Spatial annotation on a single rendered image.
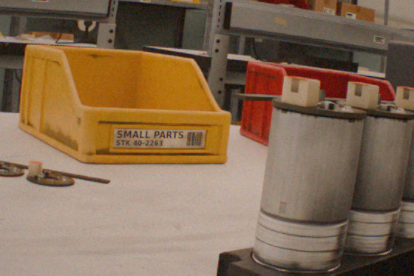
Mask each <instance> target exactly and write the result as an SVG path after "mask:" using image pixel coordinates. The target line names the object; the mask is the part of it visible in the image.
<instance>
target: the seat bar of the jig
mask: <svg viewBox="0 0 414 276"><path fill-rule="evenodd" d="M392 248H393V250H392V252H391V253H389V254H386V255H378V256H362V255H361V256H358V255H348V254H346V255H345V254H343V255H342V259H341V262H340V264H341V265H340V268H339V269H337V270H335V271H332V272H323V273H310V274H305V273H295V272H284V271H282V270H276V269H272V268H268V267H267V266H263V265H260V264H259V263H258V262H256V261H253V260H252V255H253V250H254V248H253V247H249V248H244V249H237V250H232V251H228V252H222V253H219V259H218V265H217V276H411V275H414V241H407V240H406V241H402V240H394V241H393V247H392Z"/></svg>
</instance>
